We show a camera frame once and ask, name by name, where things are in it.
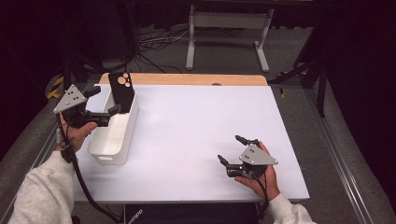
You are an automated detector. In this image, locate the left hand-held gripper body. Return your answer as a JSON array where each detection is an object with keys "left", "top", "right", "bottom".
[{"left": 52, "top": 83, "right": 110, "bottom": 129}]

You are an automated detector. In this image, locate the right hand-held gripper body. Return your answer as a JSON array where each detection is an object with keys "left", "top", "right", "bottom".
[{"left": 226, "top": 138, "right": 279, "bottom": 180}]

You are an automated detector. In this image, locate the white plastic bin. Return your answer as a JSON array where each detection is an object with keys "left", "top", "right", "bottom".
[{"left": 87, "top": 88, "right": 140, "bottom": 166}]

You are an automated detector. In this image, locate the person's right hand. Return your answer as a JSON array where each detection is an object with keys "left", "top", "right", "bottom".
[{"left": 233, "top": 140, "right": 281, "bottom": 202}]

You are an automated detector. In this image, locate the person's left hand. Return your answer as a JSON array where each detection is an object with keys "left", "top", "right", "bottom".
[{"left": 55, "top": 113, "right": 98, "bottom": 154}]

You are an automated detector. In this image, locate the yellow black floor tape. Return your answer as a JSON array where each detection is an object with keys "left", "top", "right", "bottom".
[{"left": 46, "top": 76, "right": 73, "bottom": 101}]

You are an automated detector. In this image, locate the black metal stand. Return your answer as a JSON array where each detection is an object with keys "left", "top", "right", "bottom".
[
  {"left": 59, "top": 54, "right": 106, "bottom": 94},
  {"left": 267, "top": 18, "right": 332, "bottom": 119}
]

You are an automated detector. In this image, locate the person's black clothing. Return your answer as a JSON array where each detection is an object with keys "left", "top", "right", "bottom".
[{"left": 123, "top": 203, "right": 261, "bottom": 224}]

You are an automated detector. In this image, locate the wooden table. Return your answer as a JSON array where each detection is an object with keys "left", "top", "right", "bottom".
[{"left": 98, "top": 72, "right": 269, "bottom": 87}]

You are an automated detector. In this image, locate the white metal stand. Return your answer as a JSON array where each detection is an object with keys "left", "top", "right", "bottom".
[{"left": 185, "top": 4, "right": 276, "bottom": 74}]

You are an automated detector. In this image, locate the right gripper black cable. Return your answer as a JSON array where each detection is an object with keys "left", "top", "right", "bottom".
[{"left": 247, "top": 172, "right": 271, "bottom": 221}]

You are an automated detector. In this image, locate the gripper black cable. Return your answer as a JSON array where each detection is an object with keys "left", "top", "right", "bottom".
[
  {"left": 55, "top": 112, "right": 123, "bottom": 224},
  {"left": 247, "top": 172, "right": 271, "bottom": 221}
]

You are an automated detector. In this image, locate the bundle of floor cables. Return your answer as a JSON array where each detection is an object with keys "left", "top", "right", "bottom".
[{"left": 102, "top": 26, "right": 191, "bottom": 75}]

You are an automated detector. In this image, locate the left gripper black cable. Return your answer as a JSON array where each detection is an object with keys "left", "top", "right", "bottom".
[{"left": 55, "top": 112, "right": 123, "bottom": 224}]

